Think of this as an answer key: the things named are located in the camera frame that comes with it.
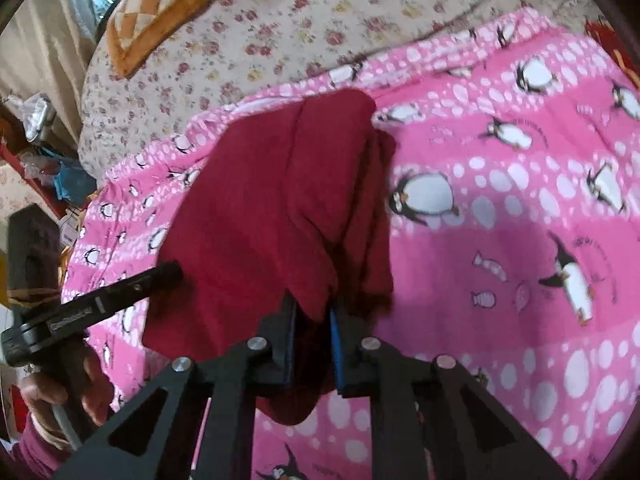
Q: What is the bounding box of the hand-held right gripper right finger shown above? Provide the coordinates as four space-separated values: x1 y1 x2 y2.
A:
329 305 571 480

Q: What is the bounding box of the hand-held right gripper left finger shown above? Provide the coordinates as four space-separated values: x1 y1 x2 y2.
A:
52 292 301 480

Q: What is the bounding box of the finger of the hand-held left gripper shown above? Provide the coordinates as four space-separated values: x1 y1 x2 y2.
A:
47 261 185 342

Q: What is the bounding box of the dark red small garment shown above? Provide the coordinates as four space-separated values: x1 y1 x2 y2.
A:
141 87 398 426

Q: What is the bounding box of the person's left hand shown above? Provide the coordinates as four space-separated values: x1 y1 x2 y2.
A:
19 342 117 443

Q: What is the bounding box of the red shelf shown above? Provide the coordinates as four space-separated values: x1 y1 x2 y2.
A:
0 140 68 221

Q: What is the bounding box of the blue cloth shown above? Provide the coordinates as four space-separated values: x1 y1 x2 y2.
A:
50 157 98 201

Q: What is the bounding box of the metal container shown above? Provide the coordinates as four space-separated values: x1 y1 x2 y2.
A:
22 92 58 143

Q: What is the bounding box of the pink penguin print blanket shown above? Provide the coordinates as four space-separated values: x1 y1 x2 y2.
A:
60 7 640 480

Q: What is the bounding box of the beige curtain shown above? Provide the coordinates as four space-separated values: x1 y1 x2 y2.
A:
0 0 101 136

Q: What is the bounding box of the orange checkered pillow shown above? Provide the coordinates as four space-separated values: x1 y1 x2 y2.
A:
105 0 237 80

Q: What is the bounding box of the floral bed sheet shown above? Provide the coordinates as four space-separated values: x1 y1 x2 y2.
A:
77 0 601 186

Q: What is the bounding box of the red yellow printed cloth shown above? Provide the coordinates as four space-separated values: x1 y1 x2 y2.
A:
584 15 640 91

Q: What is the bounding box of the thin dark cord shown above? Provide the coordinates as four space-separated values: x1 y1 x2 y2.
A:
350 0 506 58

